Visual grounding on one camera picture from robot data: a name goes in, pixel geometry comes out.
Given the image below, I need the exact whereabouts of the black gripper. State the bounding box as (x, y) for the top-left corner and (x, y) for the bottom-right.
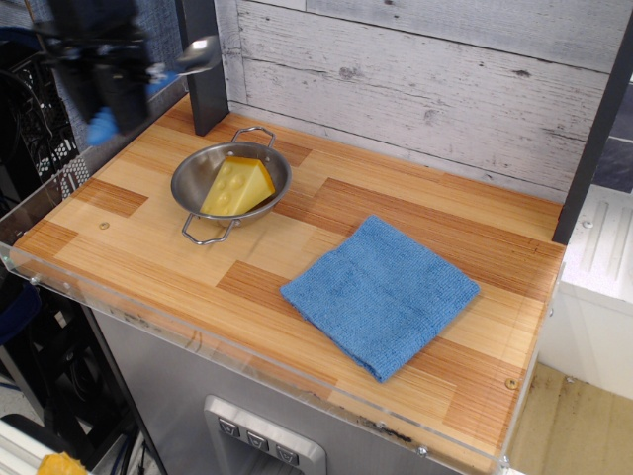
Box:
(33, 1), (148, 134)

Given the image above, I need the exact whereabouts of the blue-handled metal spoon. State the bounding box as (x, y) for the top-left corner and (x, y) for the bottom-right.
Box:
(86, 36), (219, 146)

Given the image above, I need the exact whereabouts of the yellow toy cheese wedge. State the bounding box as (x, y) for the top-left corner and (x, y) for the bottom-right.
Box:
(200, 156), (276, 216)

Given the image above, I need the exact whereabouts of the blue folded cloth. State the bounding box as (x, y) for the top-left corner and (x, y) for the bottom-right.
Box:
(280, 216), (480, 383)

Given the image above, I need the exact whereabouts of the silver dispenser button panel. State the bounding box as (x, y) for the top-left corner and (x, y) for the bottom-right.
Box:
(204, 395), (327, 474)

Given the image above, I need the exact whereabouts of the yellow object bottom left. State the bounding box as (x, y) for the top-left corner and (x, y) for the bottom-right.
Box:
(36, 452), (88, 475)

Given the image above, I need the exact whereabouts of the black crate with cables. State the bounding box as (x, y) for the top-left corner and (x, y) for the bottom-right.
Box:
(1, 41), (78, 203)

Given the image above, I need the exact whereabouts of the dark left support post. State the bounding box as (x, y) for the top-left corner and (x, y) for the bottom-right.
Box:
(175, 0), (229, 136)

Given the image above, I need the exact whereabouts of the dark support post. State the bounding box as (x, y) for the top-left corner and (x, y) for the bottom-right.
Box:
(175, 0), (229, 136)
(552, 15), (632, 245)

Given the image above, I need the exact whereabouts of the steel bowl with handles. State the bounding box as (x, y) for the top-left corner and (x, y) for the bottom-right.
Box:
(171, 126), (292, 245)

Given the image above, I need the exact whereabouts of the clear acrylic guard rail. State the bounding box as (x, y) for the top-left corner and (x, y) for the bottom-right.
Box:
(1, 99), (564, 474)

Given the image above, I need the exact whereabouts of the dark right support post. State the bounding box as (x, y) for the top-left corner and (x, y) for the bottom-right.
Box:
(552, 15), (632, 245)

